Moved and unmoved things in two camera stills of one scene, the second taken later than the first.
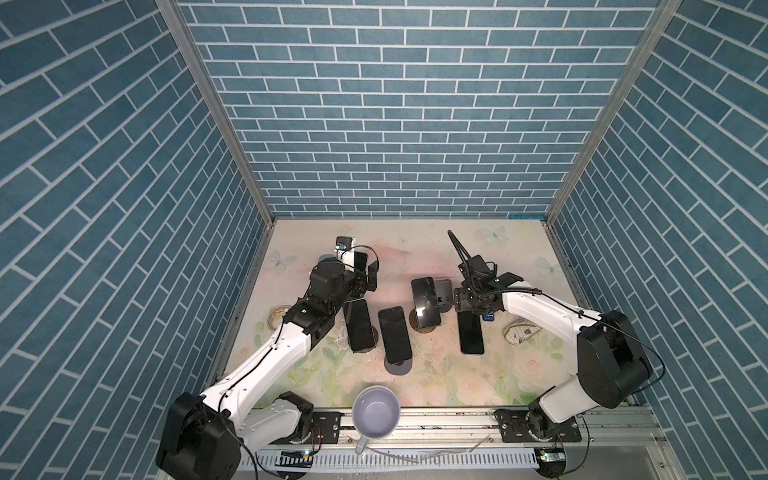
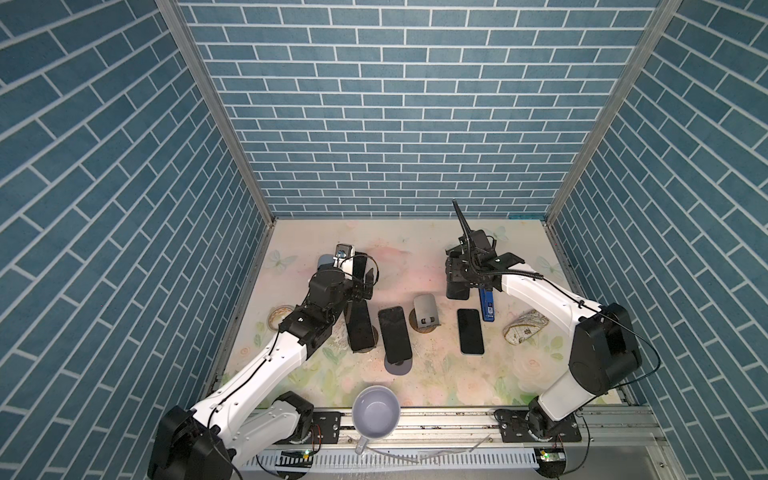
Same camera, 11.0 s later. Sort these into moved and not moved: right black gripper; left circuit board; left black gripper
Moved: right black gripper
Not moved: left circuit board; left black gripper
